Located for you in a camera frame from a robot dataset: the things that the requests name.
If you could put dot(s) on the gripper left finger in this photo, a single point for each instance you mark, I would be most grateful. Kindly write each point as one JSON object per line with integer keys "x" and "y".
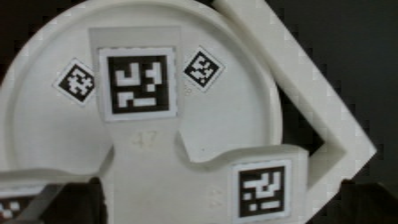
{"x": 68, "y": 204}

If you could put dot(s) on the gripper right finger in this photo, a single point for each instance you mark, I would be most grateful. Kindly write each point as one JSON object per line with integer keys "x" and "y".
{"x": 365, "y": 204}

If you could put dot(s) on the white cross-shaped table base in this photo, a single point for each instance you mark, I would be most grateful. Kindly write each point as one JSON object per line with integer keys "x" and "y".
{"x": 242, "y": 189}

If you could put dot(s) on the white round table top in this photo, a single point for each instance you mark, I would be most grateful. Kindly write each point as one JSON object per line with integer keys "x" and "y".
{"x": 134, "y": 63}

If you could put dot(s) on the white front fence bar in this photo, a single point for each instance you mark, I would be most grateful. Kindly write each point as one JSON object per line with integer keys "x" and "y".
{"x": 335, "y": 165}

